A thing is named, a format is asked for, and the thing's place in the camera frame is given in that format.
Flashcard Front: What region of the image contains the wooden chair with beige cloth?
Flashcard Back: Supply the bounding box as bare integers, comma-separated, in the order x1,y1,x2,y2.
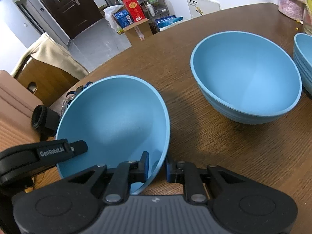
12,33,89,106

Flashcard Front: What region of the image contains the pink ribbed suitcase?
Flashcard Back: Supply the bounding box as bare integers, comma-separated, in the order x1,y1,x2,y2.
0,69,61,193

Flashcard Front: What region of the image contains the wire storage rack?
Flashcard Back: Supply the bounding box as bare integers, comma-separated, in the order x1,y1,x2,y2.
138,0,170,28

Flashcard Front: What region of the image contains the blue carton box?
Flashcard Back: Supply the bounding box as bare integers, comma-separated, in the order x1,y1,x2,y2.
114,9,133,28

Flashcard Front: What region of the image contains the blue bowl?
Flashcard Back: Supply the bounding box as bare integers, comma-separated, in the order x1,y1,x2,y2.
56,75,170,194
293,33,312,95
190,31,302,125

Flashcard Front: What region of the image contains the white leaning board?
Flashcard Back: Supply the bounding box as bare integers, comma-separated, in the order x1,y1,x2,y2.
187,0,221,19

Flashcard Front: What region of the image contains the clear drinking glass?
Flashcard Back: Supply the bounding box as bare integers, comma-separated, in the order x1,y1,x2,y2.
303,6,312,35

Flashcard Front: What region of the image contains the red gift box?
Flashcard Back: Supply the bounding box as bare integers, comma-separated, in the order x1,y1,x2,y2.
123,0,145,23

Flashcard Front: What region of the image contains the pink marbled vase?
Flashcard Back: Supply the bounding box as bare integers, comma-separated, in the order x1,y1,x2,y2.
278,0,306,21

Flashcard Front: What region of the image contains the dark brown entrance door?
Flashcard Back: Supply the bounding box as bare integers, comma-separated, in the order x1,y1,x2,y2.
40,0,103,39

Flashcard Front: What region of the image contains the blue police lanyard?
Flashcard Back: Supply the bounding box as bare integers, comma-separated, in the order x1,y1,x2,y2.
61,81,95,117

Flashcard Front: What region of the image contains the white plastic bag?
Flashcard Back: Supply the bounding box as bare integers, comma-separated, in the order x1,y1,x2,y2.
104,4,124,31

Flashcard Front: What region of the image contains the brown cardboard box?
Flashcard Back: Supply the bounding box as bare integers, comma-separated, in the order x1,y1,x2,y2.
123,19,153,46

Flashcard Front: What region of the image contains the black cylindrical cup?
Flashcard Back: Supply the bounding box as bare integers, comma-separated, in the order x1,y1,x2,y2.
31,105,60,137

